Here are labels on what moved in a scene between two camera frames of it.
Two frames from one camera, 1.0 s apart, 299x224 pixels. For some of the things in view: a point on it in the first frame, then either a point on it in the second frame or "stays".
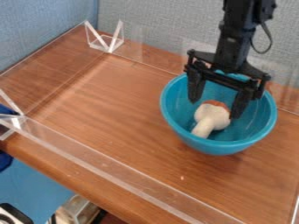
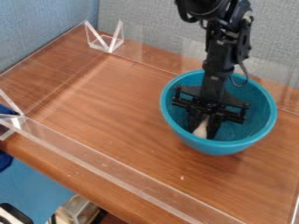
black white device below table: x=14 y=215 stays
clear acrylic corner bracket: x=106 y=42 stays
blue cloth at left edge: x=6 y=156 stays
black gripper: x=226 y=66 -> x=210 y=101
